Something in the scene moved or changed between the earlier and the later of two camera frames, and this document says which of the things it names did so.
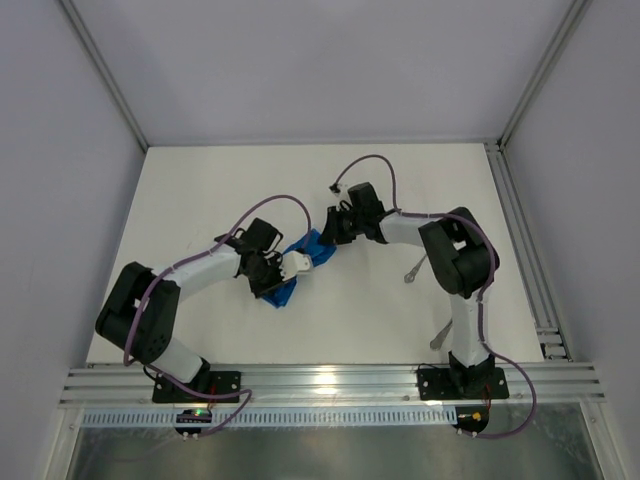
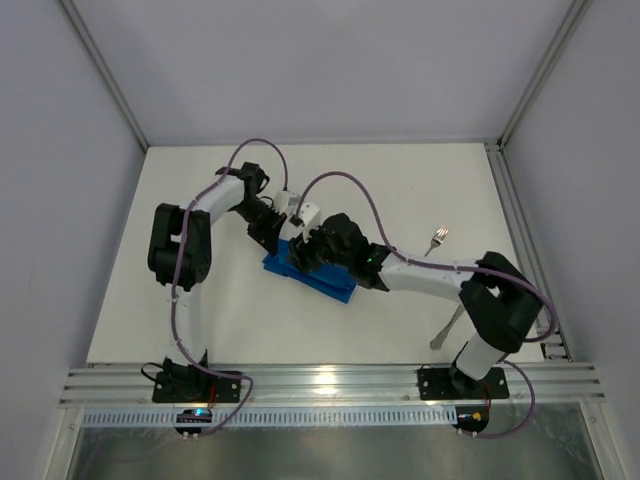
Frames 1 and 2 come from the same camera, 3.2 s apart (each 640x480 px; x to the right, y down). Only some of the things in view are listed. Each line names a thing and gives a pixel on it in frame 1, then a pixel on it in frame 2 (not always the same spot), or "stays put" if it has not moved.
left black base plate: x=218 y=382 stays put
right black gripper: x=335 y=228 to x=310 y=250
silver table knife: x=437 y=341 stays put
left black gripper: x=273 y=284 to x=267 y=232
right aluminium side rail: x=548 y=328 stays put
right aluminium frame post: x=575 y=16 stays put
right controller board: x=471 y=418 stays put
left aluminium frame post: x=104 y=74 stays put
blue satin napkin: x=311 y=246 to x=326 y=280
